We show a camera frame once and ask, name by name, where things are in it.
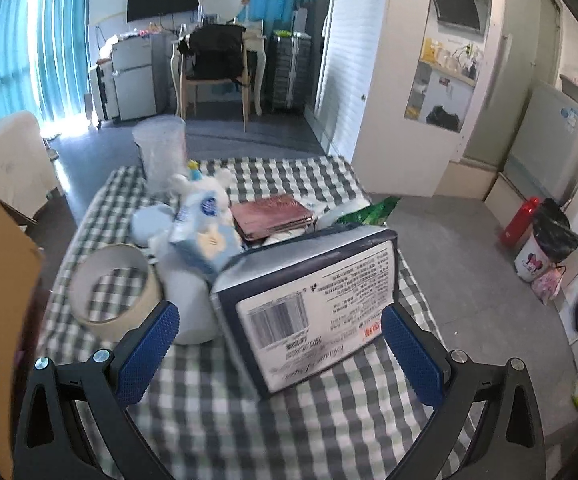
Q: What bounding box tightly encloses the maroon book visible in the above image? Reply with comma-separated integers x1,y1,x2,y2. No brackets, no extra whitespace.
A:
231,194,317,243

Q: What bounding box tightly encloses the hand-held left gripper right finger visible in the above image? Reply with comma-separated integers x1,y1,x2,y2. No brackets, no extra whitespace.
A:
381,302,552,480

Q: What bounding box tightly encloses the green snack bag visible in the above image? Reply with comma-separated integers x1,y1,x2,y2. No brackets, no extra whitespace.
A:
341,196,400,226

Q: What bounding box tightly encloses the silver mini fridge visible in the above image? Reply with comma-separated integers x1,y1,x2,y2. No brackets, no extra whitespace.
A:
110,35,160,122

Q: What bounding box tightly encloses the white dressing desk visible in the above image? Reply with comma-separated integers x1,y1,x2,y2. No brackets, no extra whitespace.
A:
170,20,268,116

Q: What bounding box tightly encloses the black range hood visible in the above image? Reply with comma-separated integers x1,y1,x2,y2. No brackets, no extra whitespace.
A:
431,0,490,36

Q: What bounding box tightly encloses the green checkered tablecloth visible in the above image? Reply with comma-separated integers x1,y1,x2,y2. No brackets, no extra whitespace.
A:
36,156,474,480

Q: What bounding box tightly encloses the white cartoon trash bin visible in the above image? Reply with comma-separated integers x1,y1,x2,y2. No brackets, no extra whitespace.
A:
514,232,560,283

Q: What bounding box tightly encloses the dark blue white-label box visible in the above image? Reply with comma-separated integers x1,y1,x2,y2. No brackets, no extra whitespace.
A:
210,225,400,401

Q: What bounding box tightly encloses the black garment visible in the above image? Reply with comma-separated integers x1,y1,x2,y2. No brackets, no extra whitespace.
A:
179,25,247,81

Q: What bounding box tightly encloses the white washing machine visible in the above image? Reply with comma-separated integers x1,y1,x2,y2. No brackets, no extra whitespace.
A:
501,75,578,206

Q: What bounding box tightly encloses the pink bag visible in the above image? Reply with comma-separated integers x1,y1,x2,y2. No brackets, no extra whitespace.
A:
531,266,567,306

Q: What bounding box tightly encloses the clear plastic container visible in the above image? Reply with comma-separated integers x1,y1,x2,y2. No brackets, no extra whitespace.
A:
132,115,188,196

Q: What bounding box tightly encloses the beige tape roll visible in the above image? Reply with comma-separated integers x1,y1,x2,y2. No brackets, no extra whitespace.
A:
68,243,164,343

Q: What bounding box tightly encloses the wooden chair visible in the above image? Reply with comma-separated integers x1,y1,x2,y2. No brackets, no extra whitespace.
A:
179,25,250,133

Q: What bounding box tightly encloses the white plastic bag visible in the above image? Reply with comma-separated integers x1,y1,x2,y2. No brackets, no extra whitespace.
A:
314,200,372,231

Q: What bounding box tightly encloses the blue tissue packet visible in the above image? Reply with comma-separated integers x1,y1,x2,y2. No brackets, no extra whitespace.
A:
169,192,242,276

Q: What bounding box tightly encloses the white wardrobe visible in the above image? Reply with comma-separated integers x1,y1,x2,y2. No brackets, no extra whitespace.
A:
314,0,504,198

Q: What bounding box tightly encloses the white bed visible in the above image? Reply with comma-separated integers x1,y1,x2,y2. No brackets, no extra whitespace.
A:
0,111,64,221

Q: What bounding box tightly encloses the dark ribbed suitcase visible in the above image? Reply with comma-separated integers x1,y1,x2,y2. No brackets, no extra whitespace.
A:
270,30,314,113

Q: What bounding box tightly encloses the white bear toy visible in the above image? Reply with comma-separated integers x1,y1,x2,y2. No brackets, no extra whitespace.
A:
169,160,236,207

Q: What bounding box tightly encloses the white rolling cabinet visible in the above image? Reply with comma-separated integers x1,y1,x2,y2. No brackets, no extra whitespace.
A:
89,62,114,126

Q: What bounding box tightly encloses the white cylindrical object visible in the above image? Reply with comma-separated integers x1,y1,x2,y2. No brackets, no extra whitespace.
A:
161,255,220,346

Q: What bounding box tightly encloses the red fire extinguisher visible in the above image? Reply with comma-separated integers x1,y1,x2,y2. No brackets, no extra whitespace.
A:
500,196,540,248

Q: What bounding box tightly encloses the light blue round object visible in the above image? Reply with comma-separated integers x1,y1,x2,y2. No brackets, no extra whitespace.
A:
131,204,176,247

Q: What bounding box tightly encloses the black trash bag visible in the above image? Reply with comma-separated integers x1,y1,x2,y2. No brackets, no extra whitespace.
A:
531,197,578,263

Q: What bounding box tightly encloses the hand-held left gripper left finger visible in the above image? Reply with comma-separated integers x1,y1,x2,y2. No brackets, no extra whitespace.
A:
13,300,182,480

